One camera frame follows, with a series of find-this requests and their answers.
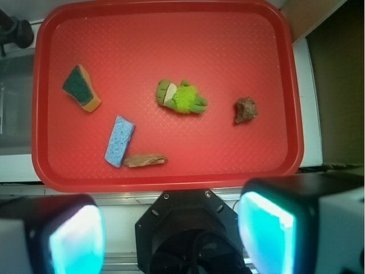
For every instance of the black knob clamp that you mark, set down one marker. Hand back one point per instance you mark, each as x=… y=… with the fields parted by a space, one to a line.
x=15 y=31

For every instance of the brown rock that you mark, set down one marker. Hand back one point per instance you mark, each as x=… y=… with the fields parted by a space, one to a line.
x=246 y=110

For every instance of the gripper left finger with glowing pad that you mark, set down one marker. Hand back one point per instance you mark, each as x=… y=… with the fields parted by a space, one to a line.
x=52 y=234

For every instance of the flat brown bark piece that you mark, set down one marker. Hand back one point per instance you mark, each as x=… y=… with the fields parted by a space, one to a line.
x=142 y=160

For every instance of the blue sponge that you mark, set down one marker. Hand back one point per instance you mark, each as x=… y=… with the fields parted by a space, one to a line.
x=119 y=141

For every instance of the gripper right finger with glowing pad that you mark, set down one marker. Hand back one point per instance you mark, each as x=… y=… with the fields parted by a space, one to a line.
x=305 y=223

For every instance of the green and yellow sponge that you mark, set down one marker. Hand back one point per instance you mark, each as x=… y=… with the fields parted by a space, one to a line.
x=79 y=86

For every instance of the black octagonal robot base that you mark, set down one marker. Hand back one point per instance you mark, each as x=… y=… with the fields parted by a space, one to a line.
x=190 y=231

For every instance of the red plastic tray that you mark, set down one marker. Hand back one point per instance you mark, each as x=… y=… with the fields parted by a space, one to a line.
x=226 y=49

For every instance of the green frog toy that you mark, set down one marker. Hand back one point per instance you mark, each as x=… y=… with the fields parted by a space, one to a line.
x=183 y=98

